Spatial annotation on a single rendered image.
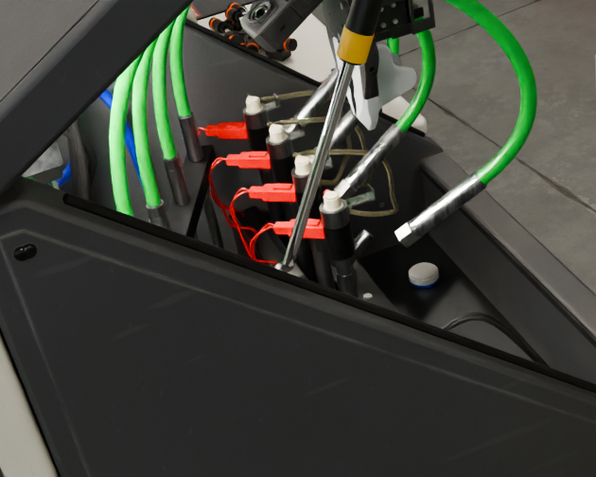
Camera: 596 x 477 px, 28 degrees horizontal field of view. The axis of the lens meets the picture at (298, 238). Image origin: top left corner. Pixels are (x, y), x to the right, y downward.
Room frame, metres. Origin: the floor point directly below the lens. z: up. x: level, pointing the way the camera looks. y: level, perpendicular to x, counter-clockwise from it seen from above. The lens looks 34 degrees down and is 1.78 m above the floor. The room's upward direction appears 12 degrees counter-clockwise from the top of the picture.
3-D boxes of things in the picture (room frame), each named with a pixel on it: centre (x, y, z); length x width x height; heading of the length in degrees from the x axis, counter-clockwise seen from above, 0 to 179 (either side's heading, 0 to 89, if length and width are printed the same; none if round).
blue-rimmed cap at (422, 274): (1.23, -0.15, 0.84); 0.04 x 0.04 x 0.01
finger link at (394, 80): (0.98, -0.11, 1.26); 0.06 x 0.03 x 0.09; 104
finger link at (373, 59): (0.97, -0.09, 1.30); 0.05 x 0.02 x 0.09; 14
